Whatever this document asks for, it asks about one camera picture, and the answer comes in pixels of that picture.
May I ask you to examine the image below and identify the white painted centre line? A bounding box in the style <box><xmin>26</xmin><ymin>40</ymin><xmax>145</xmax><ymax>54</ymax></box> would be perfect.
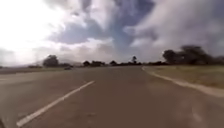
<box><xmin>15</xmin><ymin>80</ymin><xmax>96</xmax><ymax>128</ymax></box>

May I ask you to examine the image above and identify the tall thin tree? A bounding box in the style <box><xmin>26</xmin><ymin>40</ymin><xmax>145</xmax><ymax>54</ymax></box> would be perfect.
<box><xmin>131</xmin><ymin>55</ymin><xmax>138</xmax><ymax>66</ymax></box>

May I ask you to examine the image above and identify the cluster of large trees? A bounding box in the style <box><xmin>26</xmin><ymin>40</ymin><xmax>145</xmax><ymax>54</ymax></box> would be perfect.
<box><xmin>162</xmin><ymin>45</ymin><xmax>224</xmax><ymax>66</ymax></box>

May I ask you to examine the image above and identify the dry grass field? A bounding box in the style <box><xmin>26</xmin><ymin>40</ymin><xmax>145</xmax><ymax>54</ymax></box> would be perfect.
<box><xmin>143</xmin><ymin>64</ymin><xmax>224</xmax><ymax>90</ymax></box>

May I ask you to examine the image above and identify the grey-brown asphalt road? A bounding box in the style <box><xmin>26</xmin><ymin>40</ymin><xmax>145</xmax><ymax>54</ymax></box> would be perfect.
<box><xmin>0</xmin><ymin>65</ymin><xmax>224</xmax><ymax>128</ymax></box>

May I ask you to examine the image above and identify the round dark tree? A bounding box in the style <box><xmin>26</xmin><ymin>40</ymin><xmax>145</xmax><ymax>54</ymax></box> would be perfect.
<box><xmin>42</xmin><ymin>54</ymin><xmax>60</xmax><ymax>69</ymax></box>

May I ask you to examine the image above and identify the distant row of trees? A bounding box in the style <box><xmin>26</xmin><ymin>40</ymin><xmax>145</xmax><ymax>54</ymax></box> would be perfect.
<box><xmin>58</xmin><ymin>59</ymin><xmax>169</xmax><ymax>67</ymax></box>

